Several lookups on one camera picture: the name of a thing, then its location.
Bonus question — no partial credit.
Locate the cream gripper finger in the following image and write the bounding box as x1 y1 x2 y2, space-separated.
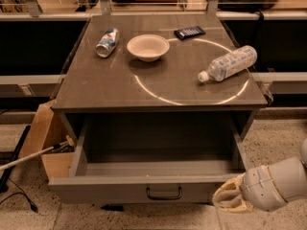
213 175 243 199
213 196 242 211

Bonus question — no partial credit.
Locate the grey top drawer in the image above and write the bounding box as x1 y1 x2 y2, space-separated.
50 112 247 205

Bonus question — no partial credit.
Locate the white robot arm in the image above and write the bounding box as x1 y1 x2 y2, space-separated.
212 139 307 213

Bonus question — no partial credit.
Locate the grey drawer cabinet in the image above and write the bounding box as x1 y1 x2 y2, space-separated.
53 13 267 137

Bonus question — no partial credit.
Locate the clear plastic water bottle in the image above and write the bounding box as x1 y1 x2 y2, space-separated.
198 45 257 82

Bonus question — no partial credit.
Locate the black calculator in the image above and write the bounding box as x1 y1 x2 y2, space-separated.
174 26 205 40

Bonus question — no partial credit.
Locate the white paper bowl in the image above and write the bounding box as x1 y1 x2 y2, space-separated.
127 34 170 62

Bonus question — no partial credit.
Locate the white stick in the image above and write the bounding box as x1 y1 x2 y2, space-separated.
0 135 74 172

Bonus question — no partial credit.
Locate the wooden box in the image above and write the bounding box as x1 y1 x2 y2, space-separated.
19 101 74 179

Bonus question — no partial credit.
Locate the crushed blue silver can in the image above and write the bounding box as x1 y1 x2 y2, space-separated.
96 27 120 58

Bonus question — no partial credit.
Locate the black flat bar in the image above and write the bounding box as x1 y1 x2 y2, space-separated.
0 126 30 193

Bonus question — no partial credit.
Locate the black top drawer handle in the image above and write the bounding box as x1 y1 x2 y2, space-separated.
146 187 182 201

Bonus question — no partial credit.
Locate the black floor cable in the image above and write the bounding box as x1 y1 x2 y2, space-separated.
0 175 39 214

